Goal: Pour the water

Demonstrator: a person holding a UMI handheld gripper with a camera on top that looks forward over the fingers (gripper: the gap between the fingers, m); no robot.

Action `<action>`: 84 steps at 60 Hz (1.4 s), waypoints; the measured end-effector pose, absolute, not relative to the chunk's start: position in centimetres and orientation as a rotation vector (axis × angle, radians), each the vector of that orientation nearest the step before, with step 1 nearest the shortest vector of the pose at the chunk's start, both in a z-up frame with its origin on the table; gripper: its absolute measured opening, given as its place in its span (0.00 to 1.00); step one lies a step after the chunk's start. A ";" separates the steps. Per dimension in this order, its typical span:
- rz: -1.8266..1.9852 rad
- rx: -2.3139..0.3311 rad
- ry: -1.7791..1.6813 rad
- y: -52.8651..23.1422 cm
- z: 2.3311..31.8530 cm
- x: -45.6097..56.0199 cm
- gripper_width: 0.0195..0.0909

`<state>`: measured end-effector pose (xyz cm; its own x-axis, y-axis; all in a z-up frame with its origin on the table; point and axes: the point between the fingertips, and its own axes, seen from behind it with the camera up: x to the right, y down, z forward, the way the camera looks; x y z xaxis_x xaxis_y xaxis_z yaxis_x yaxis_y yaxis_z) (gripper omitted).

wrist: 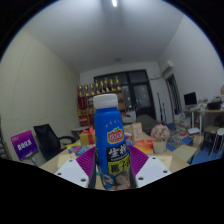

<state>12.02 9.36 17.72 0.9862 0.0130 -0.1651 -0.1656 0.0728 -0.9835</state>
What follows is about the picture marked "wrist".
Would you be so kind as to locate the black microphone stand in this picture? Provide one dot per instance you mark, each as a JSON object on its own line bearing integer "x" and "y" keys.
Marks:
{"x": 159, "y": 106}

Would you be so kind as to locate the black computer monitor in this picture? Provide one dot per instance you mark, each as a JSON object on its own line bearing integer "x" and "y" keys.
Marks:
{"x": 190, "y": 99}

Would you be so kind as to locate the small upright card stand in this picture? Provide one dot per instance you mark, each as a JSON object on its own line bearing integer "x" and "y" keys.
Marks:
{"x": 136, "y": 131}

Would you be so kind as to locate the yellow gift box red ribbon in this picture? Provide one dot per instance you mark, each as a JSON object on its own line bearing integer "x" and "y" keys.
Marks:
{"x": 86, "y": 137}

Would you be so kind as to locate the dark glass door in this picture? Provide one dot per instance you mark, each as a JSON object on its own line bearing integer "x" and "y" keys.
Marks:
{"x": 140, "y": 93}

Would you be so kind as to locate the blue white-capped drink bottle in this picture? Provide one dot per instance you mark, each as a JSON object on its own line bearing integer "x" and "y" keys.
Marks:
{"x": 108, "y": 123}

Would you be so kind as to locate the wooden shelf unit with trophies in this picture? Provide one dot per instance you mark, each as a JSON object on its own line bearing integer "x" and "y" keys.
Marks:
{"x": 85, "y": 100}

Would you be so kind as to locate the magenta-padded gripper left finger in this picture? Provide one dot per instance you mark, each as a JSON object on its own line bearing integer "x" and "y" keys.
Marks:
{"x": 70, "y": 172}

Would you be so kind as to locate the purple sign board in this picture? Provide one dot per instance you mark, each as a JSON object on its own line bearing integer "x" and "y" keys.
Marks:
{"x": 24, "y": 145}

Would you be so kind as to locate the small beige book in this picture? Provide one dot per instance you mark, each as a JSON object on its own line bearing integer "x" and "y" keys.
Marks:
{"x": 65, "y": 160}

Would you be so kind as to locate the white air conditioner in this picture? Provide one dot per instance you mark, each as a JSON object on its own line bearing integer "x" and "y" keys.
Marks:
{"x": 166, "y": 66}

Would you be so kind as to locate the white round stool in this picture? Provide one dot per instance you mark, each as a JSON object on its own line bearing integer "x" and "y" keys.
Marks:
{"x": 220, "y": 136}

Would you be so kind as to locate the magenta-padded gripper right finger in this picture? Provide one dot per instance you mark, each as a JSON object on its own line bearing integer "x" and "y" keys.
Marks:
{"x": 151, "y": 170}

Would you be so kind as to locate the black office chair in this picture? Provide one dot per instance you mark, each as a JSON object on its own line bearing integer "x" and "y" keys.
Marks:
{"x": 46, "y": 140}

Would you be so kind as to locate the orange book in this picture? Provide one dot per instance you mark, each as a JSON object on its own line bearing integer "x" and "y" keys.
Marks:
{"x": 145, "y": 146}

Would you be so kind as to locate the pink flowers in white pot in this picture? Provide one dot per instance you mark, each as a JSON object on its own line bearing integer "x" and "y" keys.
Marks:
{"x": 160, "y": 136}

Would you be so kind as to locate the cluttered side desk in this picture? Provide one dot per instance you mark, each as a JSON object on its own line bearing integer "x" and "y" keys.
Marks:
{"x": 206, "y": 111}

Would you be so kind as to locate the wide beige book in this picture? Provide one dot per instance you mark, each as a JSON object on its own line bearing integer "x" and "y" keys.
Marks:
{"x": 164, "y": 160}

